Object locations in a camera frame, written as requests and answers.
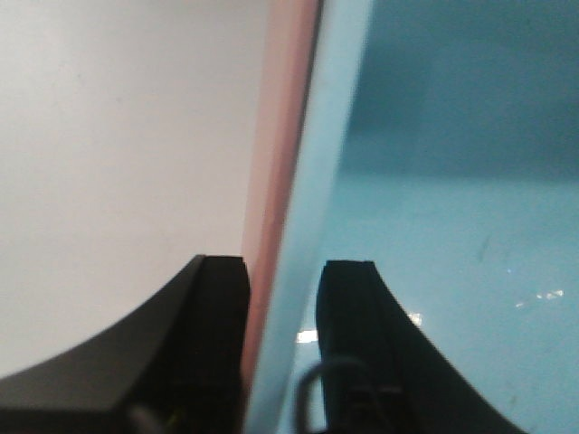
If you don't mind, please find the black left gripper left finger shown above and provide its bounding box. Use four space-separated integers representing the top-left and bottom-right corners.
1 255 250 433

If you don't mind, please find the light blue plastic box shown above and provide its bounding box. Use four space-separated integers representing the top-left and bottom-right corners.
243 1 578 433

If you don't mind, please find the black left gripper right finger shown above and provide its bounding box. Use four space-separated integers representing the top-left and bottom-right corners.
316 260 520 433

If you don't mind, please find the pink plastic box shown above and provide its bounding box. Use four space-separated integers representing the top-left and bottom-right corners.
239 0 325 394

